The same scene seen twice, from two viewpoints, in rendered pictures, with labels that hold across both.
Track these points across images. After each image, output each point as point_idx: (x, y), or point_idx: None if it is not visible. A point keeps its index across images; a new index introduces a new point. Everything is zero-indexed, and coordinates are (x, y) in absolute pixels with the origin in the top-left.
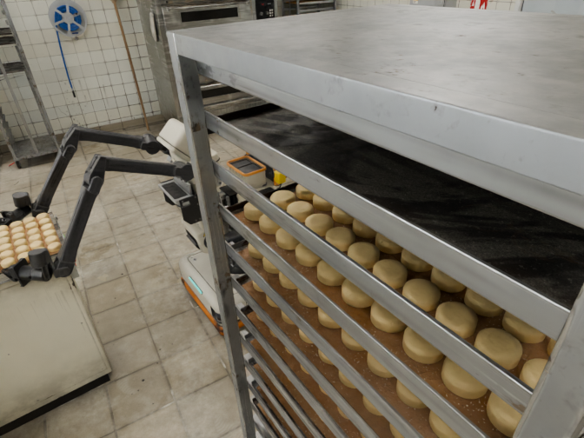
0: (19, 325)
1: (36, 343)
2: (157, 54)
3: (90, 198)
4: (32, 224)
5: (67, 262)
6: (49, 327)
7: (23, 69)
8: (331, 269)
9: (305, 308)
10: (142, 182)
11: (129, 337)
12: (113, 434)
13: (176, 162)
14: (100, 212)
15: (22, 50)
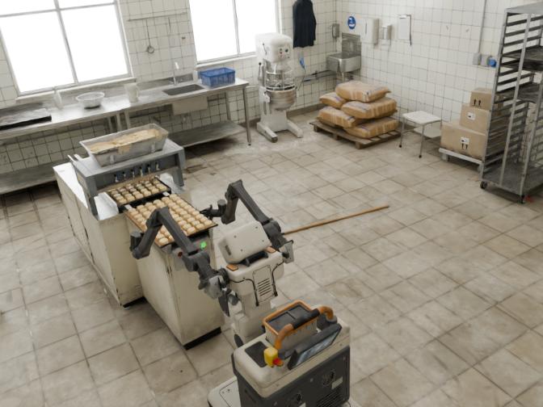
0: (153, 266)
1: (158, 283)
2: None
3: (150, 228)
4: (195, 223)
5: (137, 251)
6: (162, 282)
7: (532, 101)
8: None
9: None
10: (499, 281)
11: (229, 348)
12: (138, 367)
13: (201, 252)
14: (418, 269)
15: (542, 81)
